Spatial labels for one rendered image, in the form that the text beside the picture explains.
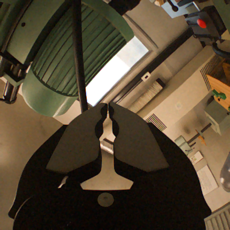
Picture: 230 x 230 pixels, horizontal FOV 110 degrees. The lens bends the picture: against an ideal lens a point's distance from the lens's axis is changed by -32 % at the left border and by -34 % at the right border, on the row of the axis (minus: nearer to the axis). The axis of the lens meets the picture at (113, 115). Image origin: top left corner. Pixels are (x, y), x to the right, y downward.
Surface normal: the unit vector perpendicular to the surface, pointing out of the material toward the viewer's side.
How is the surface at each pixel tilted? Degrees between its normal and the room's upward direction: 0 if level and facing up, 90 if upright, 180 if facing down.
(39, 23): 90
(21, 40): 90
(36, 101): 90
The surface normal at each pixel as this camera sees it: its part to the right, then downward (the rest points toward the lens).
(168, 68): 0.07, 0.57
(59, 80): 0.26, 0.69
